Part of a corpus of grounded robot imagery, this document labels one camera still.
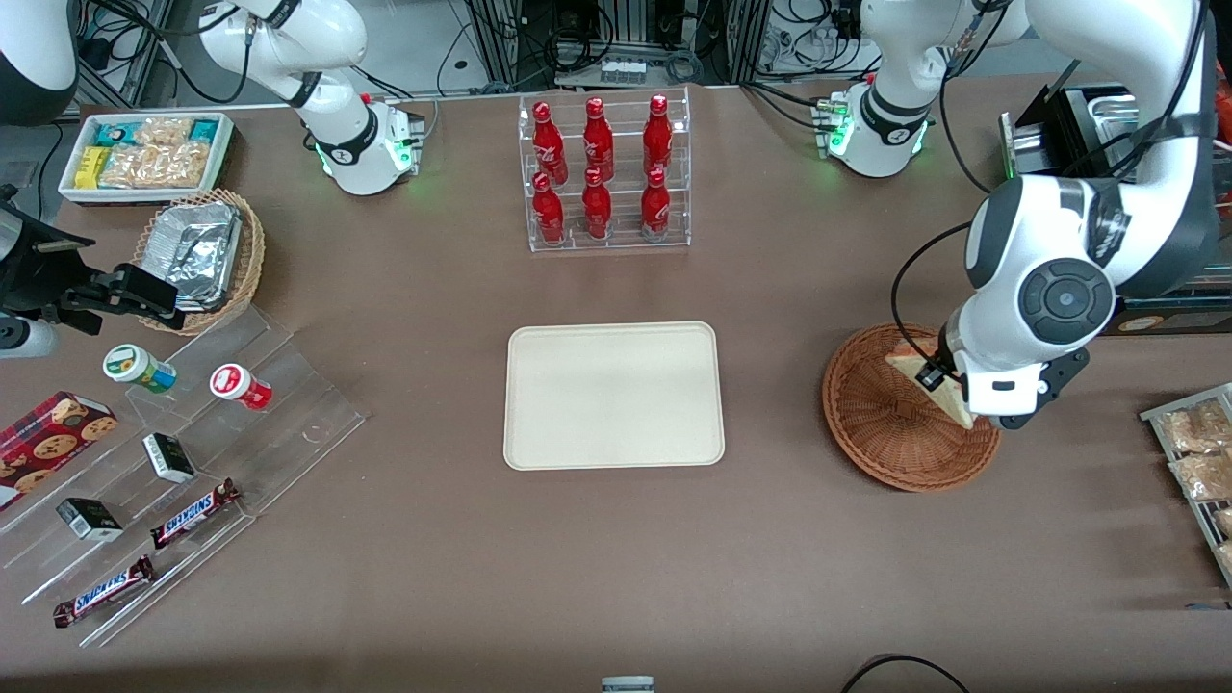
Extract stainless steel pan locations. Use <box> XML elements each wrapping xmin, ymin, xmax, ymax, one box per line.
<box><xmin>1076</xmin><ymin>87</ymin><xmax>1146</xmax><ymax>179</ymax></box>

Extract clear acrylic stepped stand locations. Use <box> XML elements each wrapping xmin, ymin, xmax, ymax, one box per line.
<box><xmin>0</xmin><ymin>303</ymin><xmax>369</xmax><ymax>648</ymax></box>

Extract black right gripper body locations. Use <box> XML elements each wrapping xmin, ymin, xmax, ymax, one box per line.
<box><xmin>38</xmin><ymin>258</ymin><xmax>131</xmax><ymax>336</ymax></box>

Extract light wicker basket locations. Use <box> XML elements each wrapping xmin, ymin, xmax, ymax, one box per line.
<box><xmin>133</xmin><ymin>188</ymin><xmax>267</xmax><ymax>336</ymax></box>

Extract red cookie box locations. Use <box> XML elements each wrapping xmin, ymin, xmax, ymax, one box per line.
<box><xmin>0</xmin><ymin>390</ymin><xmax>119</xmax><ymax>511</ymax></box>

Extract red lid snack cup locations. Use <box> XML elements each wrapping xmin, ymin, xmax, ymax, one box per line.
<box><xmin>210</xmin><ymin>363</ymin><xmax>273</xmax><ymax>412</ymax></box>

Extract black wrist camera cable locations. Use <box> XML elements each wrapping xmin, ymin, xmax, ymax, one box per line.
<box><xmin>890</xmin><ymin>0</ymin><xmax>1002</xmax><ymax>372</ymax></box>

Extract large clear cracker bag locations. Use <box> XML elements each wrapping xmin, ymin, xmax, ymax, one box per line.
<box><xmin>99</xmin><ymin>142</ymin><xmax>211</xmax><ymax>190</ymax></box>

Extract small black box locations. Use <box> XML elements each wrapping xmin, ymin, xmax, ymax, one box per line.
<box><xmin>142</xmin><ymin>432</ymin><xmax>196</xmax><ymax>484</ymax></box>
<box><xmin>56</xmin><ymin>497</ymin><xmax>124</xmax><ymax>542</ymax></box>

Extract Snickers chocolate bar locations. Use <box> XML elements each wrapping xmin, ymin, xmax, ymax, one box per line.
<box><xmin>53</xmin><ymin>554</ymin><xmax>157</xmax><ymax>629</ymax></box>
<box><xmin>149</xmin><ymin>478</ymin><xmax>242</xmax><ymax>551</ymax></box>

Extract tray of packaged snacks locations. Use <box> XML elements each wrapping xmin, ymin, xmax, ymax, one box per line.
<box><xmin>1140</xmin><ymin>383</ymin><xmax>1232</xmax><ymax>588</ymax></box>

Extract black food warmer machine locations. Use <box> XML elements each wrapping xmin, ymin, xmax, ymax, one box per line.
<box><xmin>1001</xmin><ymin>82</ymin><xmax>1232</xmax><ymax>338</ymax></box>

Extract small clear cracker bag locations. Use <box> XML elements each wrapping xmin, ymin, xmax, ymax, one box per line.
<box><xmin>135</xmin><ymin>115</ymin><xmax>193</xmax><ymax>147</ymax></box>

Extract white socket strip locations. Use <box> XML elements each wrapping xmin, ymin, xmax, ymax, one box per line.
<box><xmin>760</xmin><ymin>24</ymin><xmax>867</xmax><ymax>76</ymax></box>

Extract green lid snack cup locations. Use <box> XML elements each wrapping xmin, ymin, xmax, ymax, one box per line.
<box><xmin>103</xmin><ymin>344</ymin><xmax>178</xmax><ymax>395</ymax></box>

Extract red soda bottle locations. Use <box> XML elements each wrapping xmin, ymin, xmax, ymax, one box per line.
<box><xmin>532</xmin><ymin>173</ymin><xmax>566</xmax><ymax>244</ymax></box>
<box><xmin>532</xmin><ymin>101</ymin><xmax>569</xmax><ymax>186</ymax></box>
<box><xmin>582</xmin><ymin>96</ymin><xmax>615</xmax><ymax>182</ymax></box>
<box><xmin>641</xmin><ymin>168</ymin><xmax>672</xmax><ymax>240</ymax></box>
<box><xmin>581</xmin><ymin>168</ymin><xmax>613</xmax><ymax>240</ymax></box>
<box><xmin>643</xmin><ymin>93</ymin><xmax>674</xmax><ymax>177</ymax></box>

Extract beige rectangular tray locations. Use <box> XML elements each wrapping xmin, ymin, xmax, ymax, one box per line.
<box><xmin>503</xmin><ymin>321</ymin><xmax>726</xmax><ymax>472</ymax></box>

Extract clear snack bag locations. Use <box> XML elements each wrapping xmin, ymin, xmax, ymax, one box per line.
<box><xmin>1158</xmin><ymin>402</ymin><xmax>1232</xmax><ymax>453</ymax></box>
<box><xmin>1169</xmin><ymin>452</ymin><xmax>1232</xmax><ymax>501</ymax></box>

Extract clear acrylic bottle rack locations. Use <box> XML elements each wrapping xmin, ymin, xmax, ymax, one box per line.
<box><xmin>518</xmin><ymin>87</ymin><xmax>692</xmax><ymax>253</ymax></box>

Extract aluminium foil container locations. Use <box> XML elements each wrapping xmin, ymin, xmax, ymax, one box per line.
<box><xmin>144</xmin><ymin>202</ymin><xmax>244</xmax><ymax>311</ymax></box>

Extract aluminium profile frame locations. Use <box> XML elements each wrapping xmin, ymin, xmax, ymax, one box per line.
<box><xmin>462</xmin><ymin>0</ymin><xmax>771</xmax><ymax>90</ymax></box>

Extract white plastic snack bin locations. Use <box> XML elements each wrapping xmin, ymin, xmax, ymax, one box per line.
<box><xmin>58</xmin><ymin>111</ymin><xmax>237</xmax><ymax>208</ymax></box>

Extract brown wicker basket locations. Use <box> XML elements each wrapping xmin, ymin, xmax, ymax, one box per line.
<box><xmin>822</xmin><ymin>322</ymin><xmax>1004</xmax><ymax>494</ymax></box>

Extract triangular sandwich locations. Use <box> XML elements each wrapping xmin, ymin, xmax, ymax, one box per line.
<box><xmin>885</xmin><ymin>351</ymin><xmax>978</xmax><ymax>430</ymax></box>

